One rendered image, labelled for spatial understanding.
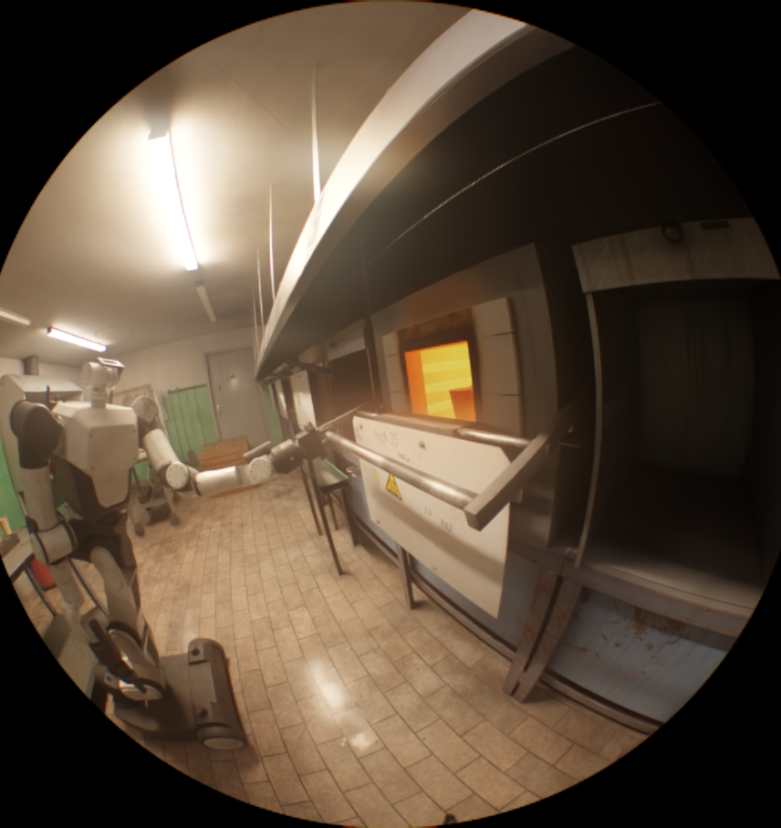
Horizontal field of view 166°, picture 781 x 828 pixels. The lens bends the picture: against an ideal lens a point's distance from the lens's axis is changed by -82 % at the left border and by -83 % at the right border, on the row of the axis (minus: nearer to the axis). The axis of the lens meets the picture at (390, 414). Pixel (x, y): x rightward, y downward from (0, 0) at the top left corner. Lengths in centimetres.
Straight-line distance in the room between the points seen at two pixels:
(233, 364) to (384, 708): 516
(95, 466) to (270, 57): 139
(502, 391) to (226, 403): 503
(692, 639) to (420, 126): 95
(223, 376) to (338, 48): 497
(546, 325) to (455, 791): 140
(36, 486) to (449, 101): 91
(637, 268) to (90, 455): 108
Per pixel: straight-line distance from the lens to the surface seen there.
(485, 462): 45
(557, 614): 76
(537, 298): 51
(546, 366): 50
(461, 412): 79
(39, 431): 76
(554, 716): 136
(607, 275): 45
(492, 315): 55
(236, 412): 529
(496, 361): 55
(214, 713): 135
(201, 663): 153
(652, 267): 44
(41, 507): 81
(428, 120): 30
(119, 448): 84
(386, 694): 137
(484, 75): 28
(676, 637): 79
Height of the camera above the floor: 127
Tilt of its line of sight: 10 degrees down
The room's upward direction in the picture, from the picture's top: 8 degrees counter-clockwise
